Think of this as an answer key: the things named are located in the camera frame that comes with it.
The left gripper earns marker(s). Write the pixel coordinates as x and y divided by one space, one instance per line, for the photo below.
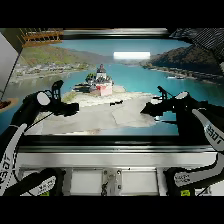
61 109

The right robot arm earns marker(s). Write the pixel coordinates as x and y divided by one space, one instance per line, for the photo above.
200 116

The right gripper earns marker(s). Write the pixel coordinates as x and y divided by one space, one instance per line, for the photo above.
163 108

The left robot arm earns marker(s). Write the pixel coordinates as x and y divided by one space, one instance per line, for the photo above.
16 133

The striped garment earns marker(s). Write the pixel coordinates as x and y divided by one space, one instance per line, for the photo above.
203 38

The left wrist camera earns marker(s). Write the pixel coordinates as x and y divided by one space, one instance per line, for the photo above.
57 89

